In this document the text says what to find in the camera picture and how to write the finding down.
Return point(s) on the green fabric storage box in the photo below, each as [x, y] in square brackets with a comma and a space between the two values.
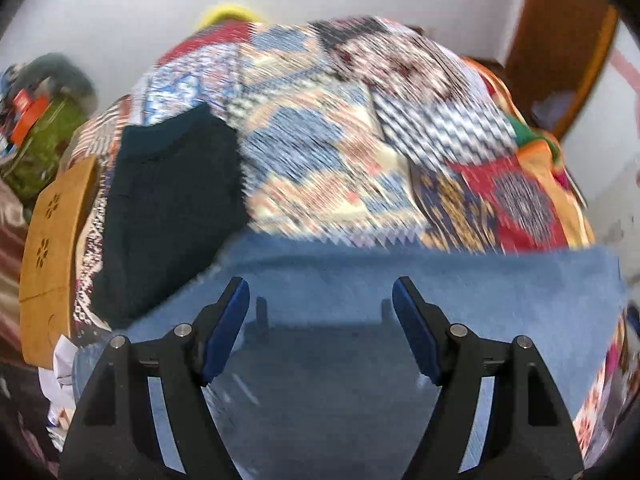
[36, 162]

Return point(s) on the patchwork patterned bed quilt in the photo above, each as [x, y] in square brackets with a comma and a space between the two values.
[356, 132]

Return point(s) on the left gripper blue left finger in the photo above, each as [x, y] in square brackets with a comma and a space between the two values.
[189, 357]

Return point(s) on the striped red gold curtain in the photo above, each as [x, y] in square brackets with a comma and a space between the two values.
[12, 242]

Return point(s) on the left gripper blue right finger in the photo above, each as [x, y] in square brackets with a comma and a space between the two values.
[451, 355]

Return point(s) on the brown wooden wardrobe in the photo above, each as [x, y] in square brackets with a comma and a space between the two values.
[557, 53]

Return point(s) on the blue denim jeans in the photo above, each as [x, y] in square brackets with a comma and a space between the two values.
[321, 382]

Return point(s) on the folded black pants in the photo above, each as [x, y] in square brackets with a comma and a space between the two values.
[176, 197]

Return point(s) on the orange box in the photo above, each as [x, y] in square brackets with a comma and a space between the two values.
[29, 108]

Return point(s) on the wooden lap desk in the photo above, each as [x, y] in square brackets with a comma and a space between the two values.
[47, 281]

